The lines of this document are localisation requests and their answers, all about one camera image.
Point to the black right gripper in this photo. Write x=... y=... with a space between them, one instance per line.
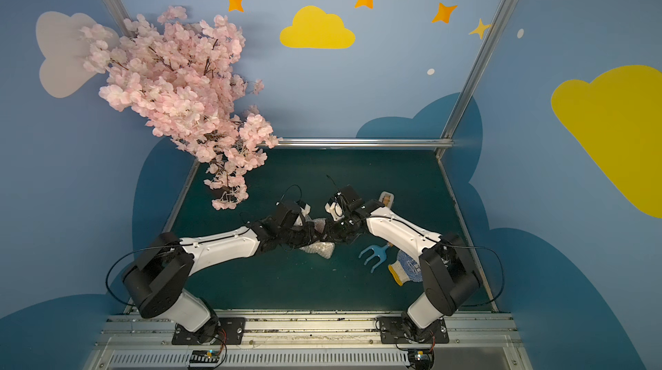
x=335 y=230

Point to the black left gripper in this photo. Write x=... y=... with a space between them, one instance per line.
x=309 y=233

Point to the clear bubble wrap sheet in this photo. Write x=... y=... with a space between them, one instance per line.
x=323 y=249

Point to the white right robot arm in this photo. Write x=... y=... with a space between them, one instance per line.
x=450 y=275

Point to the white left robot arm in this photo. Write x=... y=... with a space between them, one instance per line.
x=156 y=279

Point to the white tape dispenser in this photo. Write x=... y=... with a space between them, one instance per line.
x=386 y=198

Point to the blue dotted work glove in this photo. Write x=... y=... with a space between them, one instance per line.
x=405 y=269

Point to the right controller circuit board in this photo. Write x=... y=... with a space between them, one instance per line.
x=420 y=360

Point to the controller circuit board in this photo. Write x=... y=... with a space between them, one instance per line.
x=204 y=359
x=420 y=360

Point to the left controller circuit board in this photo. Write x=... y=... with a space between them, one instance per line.
x=204 y=359

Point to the pink cherry blossom tree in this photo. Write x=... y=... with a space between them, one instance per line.
x=180 y=77

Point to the blue hand rake wooden handle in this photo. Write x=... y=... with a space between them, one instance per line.
x=375 y=253

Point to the rear aluminium frame rail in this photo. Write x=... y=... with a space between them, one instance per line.
x=364 y=143

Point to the left floor edge rail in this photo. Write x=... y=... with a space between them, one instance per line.
x=159 y=196

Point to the floor edge rail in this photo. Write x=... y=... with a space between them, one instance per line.
x=159 y=196
x=479 y=301

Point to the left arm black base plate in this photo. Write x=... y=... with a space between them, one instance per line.
x=227 y=329

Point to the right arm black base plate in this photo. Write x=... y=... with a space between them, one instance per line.
x=400 y=330

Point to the right floor edge rail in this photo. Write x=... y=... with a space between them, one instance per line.
x=479 y=301

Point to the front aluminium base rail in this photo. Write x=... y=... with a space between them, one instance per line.
x=312 y=340

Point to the right aluminium frame post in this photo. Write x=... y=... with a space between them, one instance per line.
x=487 y=48

